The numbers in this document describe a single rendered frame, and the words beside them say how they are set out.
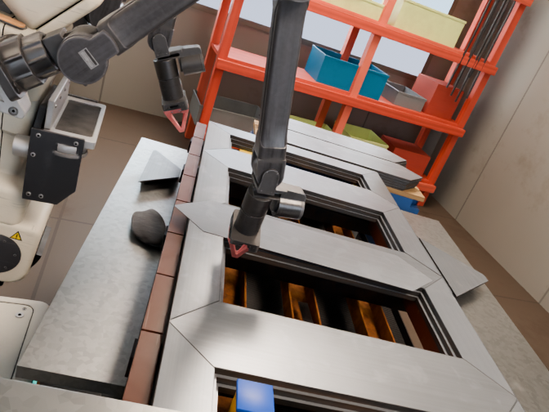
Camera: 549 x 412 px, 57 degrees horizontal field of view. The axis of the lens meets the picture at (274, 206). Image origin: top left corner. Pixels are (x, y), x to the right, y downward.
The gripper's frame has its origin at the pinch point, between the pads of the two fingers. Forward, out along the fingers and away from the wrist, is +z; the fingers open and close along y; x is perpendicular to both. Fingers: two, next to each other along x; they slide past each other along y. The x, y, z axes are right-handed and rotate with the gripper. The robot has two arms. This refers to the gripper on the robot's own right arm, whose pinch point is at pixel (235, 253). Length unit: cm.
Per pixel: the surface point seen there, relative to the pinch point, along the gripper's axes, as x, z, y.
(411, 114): -150, 79, 283
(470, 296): -83, 19, 25
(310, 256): -20.4, 3.2, 8.9
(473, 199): -237, 131, 267
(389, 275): -43.1, 3.6, 9.3
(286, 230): -14.6, 5.7, 19.4
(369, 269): -37.5, 3.7, 10.0
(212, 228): 5.8, 3.1, 10.0
